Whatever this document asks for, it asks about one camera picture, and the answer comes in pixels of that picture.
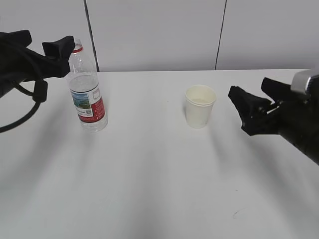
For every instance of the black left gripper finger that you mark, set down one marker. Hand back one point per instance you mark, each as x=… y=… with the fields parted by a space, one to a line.
x=21 y=38
x=57 y=56

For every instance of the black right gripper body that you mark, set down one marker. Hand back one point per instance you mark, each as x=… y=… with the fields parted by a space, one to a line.
x=296 y=120

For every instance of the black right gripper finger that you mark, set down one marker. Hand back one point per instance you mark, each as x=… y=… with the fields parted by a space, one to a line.
x=276 y=90
x=253 y=111

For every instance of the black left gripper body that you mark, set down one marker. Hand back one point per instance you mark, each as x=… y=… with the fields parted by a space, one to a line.
x=22 y=68

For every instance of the clear red-label water bottle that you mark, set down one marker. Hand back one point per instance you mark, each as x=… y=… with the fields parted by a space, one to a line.
x=83 y=84

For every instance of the white paper cup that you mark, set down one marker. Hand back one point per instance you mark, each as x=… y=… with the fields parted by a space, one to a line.
x=199 y=101

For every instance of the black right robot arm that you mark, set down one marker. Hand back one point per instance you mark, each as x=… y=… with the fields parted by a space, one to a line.
x=309 y=149

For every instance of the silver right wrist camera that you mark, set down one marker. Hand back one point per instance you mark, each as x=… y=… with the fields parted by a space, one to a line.
x=306 y=83

